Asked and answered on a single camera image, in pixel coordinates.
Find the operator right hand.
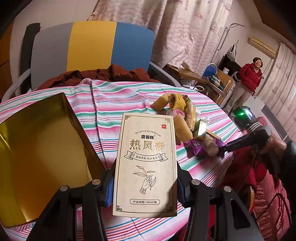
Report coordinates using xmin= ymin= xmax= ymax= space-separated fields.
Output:
xmin=259 ymin=134 xmax=287 ymax=162

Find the purple snack packet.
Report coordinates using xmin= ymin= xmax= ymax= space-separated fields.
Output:
xmin=189 ymin=139 xmax=225 ymax=157

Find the long cracker packet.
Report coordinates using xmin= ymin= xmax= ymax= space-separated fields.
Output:
xmin=206 ymin=130 xmax=221 ymax=140

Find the pink starfish curtain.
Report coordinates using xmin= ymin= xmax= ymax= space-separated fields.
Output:
xmin=88 ymin=0 xmax=232 ymax=74

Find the green white small carton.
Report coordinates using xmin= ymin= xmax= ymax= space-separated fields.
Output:
xmin=193 ymin=119 xmax=208 ymax=141

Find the Weidan cracker packet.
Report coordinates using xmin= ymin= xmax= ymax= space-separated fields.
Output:
xmin=185 ymin=97 xmax=196 ymax=131

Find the operator red clothing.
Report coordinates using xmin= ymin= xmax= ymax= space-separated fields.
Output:
xmin=220 ymin=147 xmax=290 ymax=240

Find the standing person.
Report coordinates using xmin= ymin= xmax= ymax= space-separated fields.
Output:
xmin=223 ymin=57 xmax=263 ymax=114

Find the beige ointment box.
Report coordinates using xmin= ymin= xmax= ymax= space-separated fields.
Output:
xmin=112 ymin=113 xmax=178 ymax=218

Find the wooden desk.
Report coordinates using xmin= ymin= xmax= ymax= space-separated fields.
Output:
xmin=163 ymin=65 xmax=227 ymax=97

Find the gold metal tin box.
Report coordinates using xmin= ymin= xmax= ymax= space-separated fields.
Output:
xmin=1 ymin=93 xmax=105 ymax=227

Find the grey yellow blue chair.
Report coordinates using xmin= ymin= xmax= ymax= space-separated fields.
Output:
xmin=2 ymin=21 xmax=180 ymax=101

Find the white fluffy ball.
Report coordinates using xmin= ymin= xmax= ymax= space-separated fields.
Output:
xmin=202 ymin=136 xmax=219 ymax=157

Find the striped pink green bedsheet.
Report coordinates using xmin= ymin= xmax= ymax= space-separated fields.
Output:
xmin=1 ymin=79 xmax=241 ymax=240

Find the wall air conditioner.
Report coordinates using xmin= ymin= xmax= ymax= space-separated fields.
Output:
xmin=248 ymin=36 xmax=276 ymax=59

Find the rust brown cloth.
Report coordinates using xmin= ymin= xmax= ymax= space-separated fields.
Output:
xmin=36 ymin=64 xmax=160 ymax=90

